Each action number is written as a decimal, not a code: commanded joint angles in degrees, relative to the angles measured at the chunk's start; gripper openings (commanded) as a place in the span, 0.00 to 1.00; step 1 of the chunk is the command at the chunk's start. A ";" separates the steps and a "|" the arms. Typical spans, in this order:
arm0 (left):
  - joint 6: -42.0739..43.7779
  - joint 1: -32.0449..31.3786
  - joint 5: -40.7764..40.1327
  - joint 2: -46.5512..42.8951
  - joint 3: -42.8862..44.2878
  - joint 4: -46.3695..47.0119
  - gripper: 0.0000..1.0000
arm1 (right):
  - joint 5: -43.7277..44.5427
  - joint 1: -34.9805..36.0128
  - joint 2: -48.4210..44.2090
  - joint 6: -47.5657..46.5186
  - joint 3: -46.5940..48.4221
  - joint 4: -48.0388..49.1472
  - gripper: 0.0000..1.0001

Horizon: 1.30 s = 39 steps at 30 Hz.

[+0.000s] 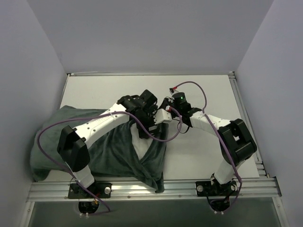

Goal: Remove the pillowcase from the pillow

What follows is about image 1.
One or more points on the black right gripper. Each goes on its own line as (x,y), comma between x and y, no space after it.
(164,104)

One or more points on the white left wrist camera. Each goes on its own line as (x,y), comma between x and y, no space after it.
(162,116)

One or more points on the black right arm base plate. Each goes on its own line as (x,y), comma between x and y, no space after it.
(212,188)

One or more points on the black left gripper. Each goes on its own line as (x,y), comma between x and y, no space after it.
(144,127)

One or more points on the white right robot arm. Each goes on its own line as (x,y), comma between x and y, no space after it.
(236,142)

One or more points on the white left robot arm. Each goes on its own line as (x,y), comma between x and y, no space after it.
(74,143)

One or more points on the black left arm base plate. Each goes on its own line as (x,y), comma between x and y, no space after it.
(100,189)

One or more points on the aluminium table edge rail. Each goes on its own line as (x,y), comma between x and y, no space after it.
(244,115)

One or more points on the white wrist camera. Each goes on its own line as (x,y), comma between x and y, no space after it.
(162,116)
(173,90)

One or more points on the aluminium front mounting rail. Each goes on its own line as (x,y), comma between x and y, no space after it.
(137,191)

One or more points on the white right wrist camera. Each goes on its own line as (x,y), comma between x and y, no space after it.
(173,90)

